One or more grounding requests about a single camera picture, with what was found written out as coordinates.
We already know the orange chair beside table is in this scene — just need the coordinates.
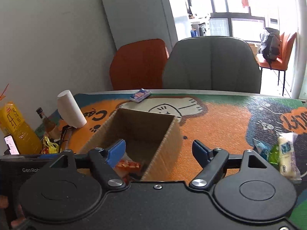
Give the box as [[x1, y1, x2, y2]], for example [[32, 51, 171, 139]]
[[109, 39, 169, 90]]

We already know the yellow oil bottle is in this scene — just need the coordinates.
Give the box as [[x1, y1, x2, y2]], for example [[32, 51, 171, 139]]
[[1, 101, 42, 155]]

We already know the cartoon cat table mat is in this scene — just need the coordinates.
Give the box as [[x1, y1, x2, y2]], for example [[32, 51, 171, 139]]
[[62, 91, 306, 229]]

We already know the white refrigerator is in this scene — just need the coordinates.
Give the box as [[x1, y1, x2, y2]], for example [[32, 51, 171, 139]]
[[102, 0, 178, 52]]

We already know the small blue card box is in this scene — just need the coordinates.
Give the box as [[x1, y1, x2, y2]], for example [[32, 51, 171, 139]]
[[130, 89, 151, 103]]

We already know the green snack bag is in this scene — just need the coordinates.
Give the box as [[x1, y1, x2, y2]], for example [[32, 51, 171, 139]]
[[268, 144, 279, 170]]

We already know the grey upholstered chair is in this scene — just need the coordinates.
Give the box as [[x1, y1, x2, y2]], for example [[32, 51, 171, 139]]
[[162, 36, 262, 94]]

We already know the white paper roll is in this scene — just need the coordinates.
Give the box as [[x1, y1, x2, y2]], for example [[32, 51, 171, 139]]
[[57, 90, 87, 129]]

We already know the yellow plastic bag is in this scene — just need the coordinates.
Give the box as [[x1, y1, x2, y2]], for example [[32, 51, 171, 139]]
[[41, 136, 59, 154]]

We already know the orange snack packet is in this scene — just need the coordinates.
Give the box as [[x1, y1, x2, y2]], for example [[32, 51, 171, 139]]
[[116, 159, 142, 173]]

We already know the brown glass bottle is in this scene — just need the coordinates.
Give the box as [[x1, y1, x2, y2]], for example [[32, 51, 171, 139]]
[[36, 108, 61, 140]]

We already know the dark backpack on chair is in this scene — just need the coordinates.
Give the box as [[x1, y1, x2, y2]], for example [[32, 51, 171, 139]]
[[260, 28, 281, 67]]

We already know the white blue snack packet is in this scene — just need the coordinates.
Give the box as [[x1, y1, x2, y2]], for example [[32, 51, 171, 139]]
[[278, 132, 301, 182]]

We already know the cardboard box on table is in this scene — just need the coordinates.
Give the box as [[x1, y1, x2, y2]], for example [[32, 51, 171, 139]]
[[78, 108, 183, 181]]

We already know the cardboard box on floor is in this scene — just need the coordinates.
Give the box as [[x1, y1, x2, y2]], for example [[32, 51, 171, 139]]
[[248, 43, 259, 56]]

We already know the smartphone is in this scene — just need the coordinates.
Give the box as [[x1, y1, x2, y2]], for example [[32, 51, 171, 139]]
[[4, 135, 20, 155]]

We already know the blue snack bag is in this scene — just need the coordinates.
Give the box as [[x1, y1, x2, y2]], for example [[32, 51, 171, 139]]
[[253, 139, 273, 161]]

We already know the person's hand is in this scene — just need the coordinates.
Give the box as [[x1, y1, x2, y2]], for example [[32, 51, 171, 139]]
[[1, 195, 25, 229]]

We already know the orange chair by window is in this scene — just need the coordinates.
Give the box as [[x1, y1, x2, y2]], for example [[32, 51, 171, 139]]
[[256, 32, 297, 96]]

